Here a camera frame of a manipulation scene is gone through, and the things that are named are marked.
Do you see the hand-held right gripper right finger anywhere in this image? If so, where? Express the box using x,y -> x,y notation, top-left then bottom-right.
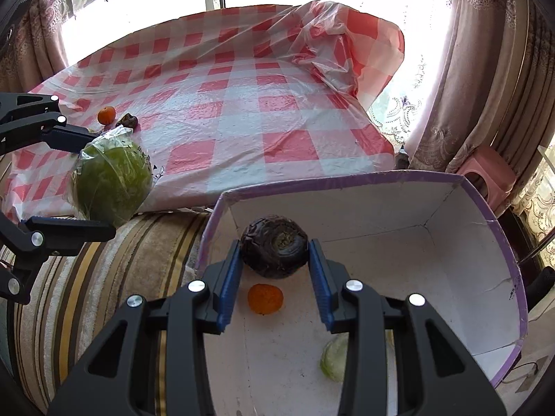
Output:
307,238 -> 508,416

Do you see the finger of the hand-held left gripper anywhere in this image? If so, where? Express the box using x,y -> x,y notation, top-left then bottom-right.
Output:
0,212 -> 117,304
0,92 -> 102,154

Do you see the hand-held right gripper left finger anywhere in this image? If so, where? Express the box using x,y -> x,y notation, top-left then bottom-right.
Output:
48,238 -> 244,416

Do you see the large green fruit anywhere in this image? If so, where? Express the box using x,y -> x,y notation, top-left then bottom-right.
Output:
65,128 -> 165,228

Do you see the medium green fruit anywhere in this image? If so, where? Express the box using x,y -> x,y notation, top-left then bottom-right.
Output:
320,333 -> 350,383

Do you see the purple cardboard box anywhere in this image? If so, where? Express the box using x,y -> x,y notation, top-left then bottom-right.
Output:
193,170 -> 530,416

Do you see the striped towel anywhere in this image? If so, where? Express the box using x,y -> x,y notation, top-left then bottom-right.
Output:
0,212 -> 213,416

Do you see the red checked plastic tablecloth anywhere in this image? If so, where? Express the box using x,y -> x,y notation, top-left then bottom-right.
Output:
0,0 -> 406,226

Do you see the white lace sheer curtain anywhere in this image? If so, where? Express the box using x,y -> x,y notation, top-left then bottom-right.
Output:
368,43 -> 438,148

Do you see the pink plastic stool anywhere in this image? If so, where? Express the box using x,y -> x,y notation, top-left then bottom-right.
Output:
455,145 -> 519,219

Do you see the black cylindrical handle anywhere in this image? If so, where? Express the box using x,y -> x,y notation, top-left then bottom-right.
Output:
522,266 -> 555,313

